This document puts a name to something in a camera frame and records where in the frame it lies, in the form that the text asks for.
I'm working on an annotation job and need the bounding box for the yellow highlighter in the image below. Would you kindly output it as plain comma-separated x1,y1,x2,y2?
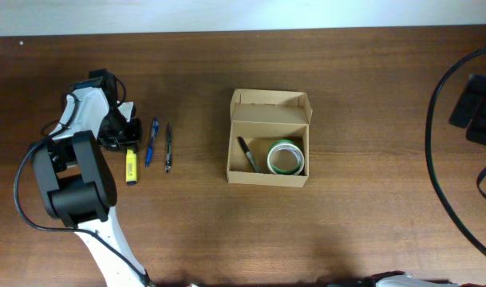
125,148,138,186

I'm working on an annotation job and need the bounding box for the blue ballpoint pen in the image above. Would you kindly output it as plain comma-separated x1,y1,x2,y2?
144,117,160,167

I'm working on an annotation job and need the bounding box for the black marker pen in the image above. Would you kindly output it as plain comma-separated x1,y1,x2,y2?
237,136,261,173

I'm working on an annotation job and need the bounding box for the green tape roll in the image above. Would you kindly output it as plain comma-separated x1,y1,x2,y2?
266,139,306,176

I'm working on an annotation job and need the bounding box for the white masking tape roll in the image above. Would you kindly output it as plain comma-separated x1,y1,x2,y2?
267,143,305,175

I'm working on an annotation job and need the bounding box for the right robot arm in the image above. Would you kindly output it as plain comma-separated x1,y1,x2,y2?
336,74,486,287

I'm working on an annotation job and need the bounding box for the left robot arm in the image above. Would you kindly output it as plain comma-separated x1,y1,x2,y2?
30,76,152,286

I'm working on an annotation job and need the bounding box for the open cardboard box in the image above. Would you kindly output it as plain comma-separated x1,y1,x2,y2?
227,88,313,187

